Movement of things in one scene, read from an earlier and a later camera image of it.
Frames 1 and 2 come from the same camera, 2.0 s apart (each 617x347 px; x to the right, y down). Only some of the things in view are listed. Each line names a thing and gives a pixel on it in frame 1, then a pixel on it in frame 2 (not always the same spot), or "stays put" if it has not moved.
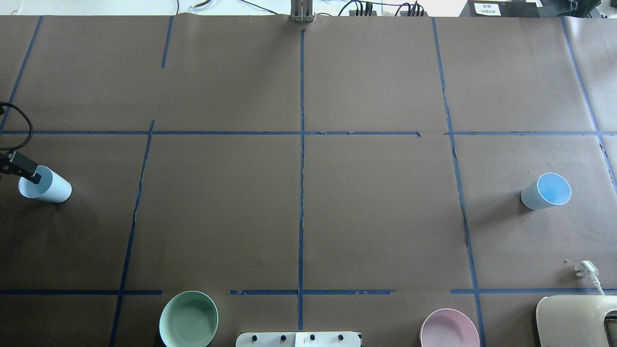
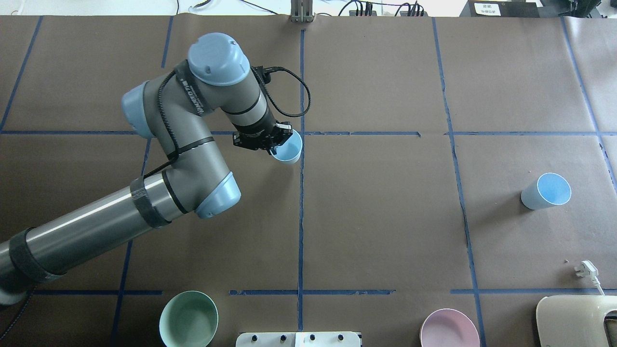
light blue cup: x=52 y=187 → x=290 y=151
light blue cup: x=551 y=189 stays put
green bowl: x=188 y=318 stays put
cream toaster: x=573 y=320 stays put
